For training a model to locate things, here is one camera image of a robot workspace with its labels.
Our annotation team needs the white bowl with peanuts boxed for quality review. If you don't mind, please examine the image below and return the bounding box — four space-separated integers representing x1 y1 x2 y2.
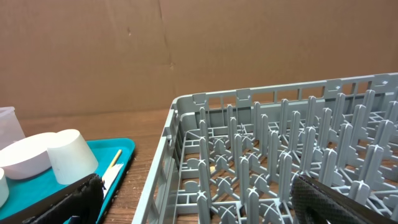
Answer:
1 132 55 180

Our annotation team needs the clear plastic bin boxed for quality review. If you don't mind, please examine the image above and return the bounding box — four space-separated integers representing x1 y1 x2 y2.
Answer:
0 106 25 149

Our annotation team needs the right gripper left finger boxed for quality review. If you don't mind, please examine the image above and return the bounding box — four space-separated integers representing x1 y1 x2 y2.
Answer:
1 174 104 224

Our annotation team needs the wooden chopstick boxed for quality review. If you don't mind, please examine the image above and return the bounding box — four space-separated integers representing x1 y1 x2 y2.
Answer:
108 149 122 169

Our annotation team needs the white upturned cup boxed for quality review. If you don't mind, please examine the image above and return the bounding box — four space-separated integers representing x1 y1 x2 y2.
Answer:
47 129 98 185

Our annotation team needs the grey dishwasher rack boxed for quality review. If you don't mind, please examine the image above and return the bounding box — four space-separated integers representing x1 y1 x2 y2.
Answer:
133 73 397 223

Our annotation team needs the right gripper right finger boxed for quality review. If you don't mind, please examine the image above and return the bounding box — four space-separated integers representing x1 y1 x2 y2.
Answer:
291 175 397 224

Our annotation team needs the white plastic fork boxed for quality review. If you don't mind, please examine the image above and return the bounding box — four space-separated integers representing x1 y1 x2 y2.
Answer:
102 164 124 198

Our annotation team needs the cardboard backdrop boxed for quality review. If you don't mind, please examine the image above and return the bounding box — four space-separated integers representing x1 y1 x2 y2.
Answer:
1 0 397 118

